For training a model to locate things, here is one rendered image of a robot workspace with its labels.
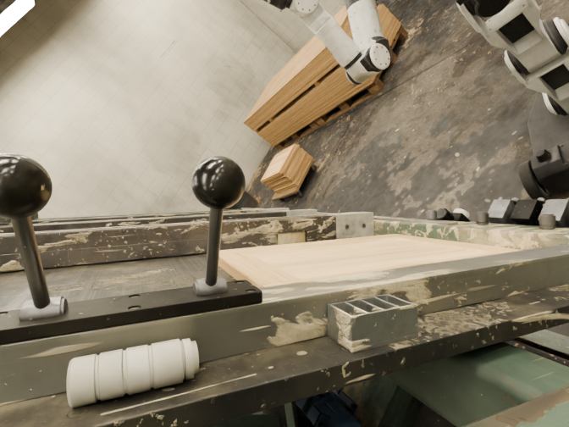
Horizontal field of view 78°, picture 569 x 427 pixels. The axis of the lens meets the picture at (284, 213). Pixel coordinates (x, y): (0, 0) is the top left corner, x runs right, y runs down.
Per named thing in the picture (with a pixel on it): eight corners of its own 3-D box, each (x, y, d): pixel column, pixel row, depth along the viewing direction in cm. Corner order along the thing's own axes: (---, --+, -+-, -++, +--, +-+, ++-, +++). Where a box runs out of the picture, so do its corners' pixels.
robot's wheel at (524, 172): (516, 156, 167) (518, 184, 155) (527, 151, 163) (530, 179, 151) (538, 183, 173) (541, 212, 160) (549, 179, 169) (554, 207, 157)
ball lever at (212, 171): (235, 312, 30) (255, 169, 23) (190, 319, 29) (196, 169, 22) (225, 282, 33) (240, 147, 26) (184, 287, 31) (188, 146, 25)
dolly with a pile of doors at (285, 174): (322, 162, 418) (295, 141, 404) (303, 198, 399) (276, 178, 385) (295, 174, 471) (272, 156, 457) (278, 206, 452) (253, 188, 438)
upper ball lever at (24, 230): (74, 339, 25) (40, 170, 19) (9, 350, 24) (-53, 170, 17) (79, 302, 28) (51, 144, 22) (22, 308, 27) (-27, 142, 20)
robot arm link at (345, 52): (314, 47, 107) (355, 94, 113) (334, 28, 98) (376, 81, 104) (332, 26, 110) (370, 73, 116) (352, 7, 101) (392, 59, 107)
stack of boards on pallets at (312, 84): (410, 31, 431) (366, -18, 404) (382, 91, 394) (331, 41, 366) (303, 108, 644) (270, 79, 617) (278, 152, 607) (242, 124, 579)
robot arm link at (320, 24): (289, 5, 106) (318, 41, 110) (290, 1, 98) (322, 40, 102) (304, -13, 104) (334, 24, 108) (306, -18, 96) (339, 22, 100)
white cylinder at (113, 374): (67, 418, 21) (201, 386, 24) (63, 370, 21) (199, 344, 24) (74, 393, 24) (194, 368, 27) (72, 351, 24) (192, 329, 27)
